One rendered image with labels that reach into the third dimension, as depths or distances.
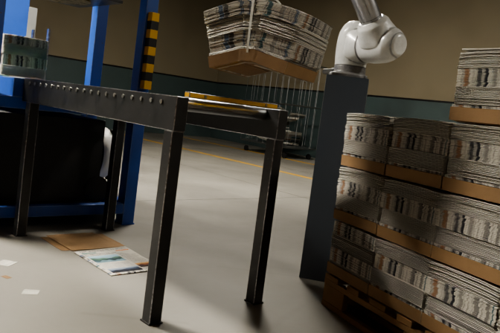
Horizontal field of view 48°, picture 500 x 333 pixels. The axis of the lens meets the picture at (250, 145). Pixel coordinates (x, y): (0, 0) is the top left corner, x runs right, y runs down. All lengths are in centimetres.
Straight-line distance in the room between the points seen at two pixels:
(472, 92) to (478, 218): 39
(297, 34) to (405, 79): 810
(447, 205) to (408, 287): 34
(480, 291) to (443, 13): 830
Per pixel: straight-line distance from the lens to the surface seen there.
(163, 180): 197
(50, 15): 1132
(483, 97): 189
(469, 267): 189
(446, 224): 194
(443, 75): 972
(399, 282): 212
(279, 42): 203
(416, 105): 987
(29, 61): 392
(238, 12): 212
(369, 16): 262
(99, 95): 239
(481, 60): 192
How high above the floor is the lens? 79
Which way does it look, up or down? 4 degrees down
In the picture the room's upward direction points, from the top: 7 degrees clockwise
